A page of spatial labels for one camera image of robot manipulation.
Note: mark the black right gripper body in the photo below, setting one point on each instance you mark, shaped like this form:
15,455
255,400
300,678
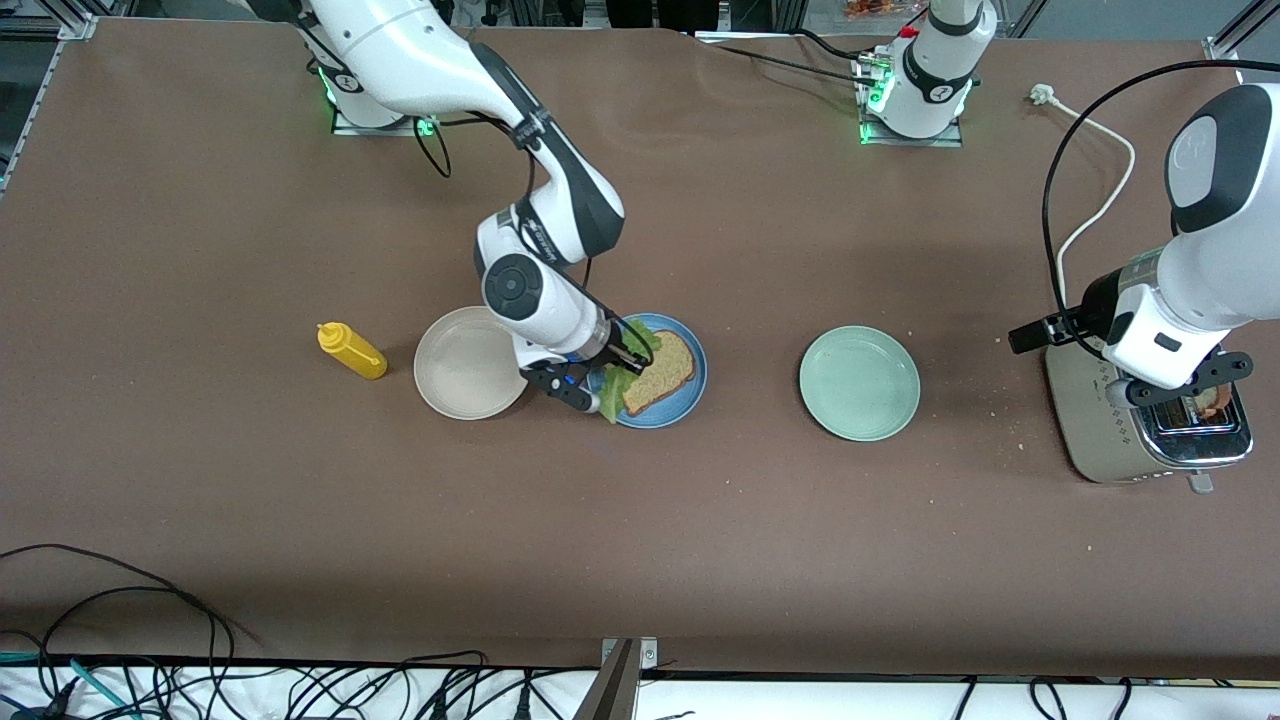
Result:
618,347

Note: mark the grey metal bar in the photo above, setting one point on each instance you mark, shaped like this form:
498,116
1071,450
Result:
612,690

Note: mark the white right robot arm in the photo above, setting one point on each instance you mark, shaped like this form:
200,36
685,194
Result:
420,50

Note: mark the orange snack packet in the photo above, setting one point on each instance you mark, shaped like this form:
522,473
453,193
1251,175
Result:
875,8

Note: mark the green lettuce leaf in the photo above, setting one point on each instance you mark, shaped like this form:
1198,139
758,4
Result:
615,395

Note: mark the blue round plate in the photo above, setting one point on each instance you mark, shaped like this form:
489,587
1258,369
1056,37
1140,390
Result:
655,421

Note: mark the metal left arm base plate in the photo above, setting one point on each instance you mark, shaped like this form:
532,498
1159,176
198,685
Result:
915,142

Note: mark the aluminium frame profile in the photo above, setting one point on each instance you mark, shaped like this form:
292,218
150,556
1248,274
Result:
1222,50

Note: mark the yellow squeeze bottle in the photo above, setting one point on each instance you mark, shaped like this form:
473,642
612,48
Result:
360,358

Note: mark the beige round plate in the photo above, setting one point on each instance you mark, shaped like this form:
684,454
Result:
460,370

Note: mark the aluminium frame rail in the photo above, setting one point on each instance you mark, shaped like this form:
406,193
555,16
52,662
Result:
78,25

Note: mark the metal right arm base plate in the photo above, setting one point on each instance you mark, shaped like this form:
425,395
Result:
385,130

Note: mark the beige chrome toaster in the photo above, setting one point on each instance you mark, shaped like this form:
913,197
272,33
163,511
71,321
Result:
1090,430

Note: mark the mint green round plate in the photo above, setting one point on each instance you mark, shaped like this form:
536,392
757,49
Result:
860,383

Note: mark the brown toast slice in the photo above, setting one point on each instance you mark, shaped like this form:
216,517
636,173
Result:
665,375
1215,405

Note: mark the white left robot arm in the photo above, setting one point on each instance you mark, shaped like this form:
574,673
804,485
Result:
1220,250

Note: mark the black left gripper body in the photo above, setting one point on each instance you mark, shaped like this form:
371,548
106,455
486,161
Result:
1094,302

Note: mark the silver corner bracket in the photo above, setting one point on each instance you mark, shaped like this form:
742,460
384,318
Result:
648,655

